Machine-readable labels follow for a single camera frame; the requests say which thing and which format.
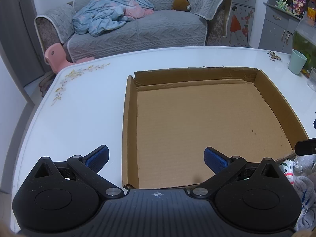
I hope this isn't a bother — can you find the clear plastic bag bundle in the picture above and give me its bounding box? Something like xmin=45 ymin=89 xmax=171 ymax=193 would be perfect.
xmin=293 ymin=155 xmax=316 ymax=177

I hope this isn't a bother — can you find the white towel blue trim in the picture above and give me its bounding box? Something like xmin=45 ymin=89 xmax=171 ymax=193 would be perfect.
xmin=293 ymin=176 xmax=315 ymax=232

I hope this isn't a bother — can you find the clear glass cup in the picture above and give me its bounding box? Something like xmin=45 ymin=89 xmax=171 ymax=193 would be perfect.
xmin=307 ymin=67 xmax=316 ymax=91

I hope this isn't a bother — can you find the shallow cardboard box tray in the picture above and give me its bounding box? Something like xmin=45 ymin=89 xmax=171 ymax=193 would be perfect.
xmin=122 ymin=67 xmax=308 ymax=189

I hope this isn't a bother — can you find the mint green plastic cup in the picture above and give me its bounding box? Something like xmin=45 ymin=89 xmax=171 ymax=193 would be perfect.
xmin=288 ymin=49 xmax=307 ymax=75

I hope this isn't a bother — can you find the small floor rug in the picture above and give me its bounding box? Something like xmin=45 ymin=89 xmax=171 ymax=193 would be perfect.
xmin=39 ymin=72 xmax=56 ymax=97

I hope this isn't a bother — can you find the seed shells pile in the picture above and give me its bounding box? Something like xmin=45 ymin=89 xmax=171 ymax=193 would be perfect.
xmin=268 ymin=51 xmax=281 ymax=61

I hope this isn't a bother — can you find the glass fish tank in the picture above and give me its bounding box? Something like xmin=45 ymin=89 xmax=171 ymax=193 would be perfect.
xmin=292 ymin=16 xmax=316 ymax=77

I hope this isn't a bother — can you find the pink plastic child chair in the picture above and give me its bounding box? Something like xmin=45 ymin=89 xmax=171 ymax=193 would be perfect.
xmin=44 ymin=43 xmax=94 ymax=74

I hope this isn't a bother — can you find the fridge with flower stickers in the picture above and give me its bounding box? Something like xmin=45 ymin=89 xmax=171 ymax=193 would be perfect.
xmin=200 ymin=0 xmax=258 ymax=48

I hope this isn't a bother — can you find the grey cabinet with shelves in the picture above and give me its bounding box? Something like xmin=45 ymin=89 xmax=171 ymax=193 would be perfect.
xmin=259 ymin=0 xmax=315 ymax=54

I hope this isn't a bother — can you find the light blue blanket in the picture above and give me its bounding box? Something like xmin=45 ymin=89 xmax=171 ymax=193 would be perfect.
xmin=72 ymin=0 xmax=154 ymax=37

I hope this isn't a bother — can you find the grey quilted sofa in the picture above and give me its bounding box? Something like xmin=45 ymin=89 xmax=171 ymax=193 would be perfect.
xmin=34 ymin=0 xmax=234 ymax=63

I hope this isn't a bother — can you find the pink garment on sofa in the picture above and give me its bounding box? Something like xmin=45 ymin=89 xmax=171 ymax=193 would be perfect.
xmin=124 ymin=5 xmax=154 ymax=20

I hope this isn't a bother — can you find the brown plush toy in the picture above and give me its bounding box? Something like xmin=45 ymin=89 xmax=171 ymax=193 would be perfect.
xmin=172 ymin=0 xmax=191 ymax=12

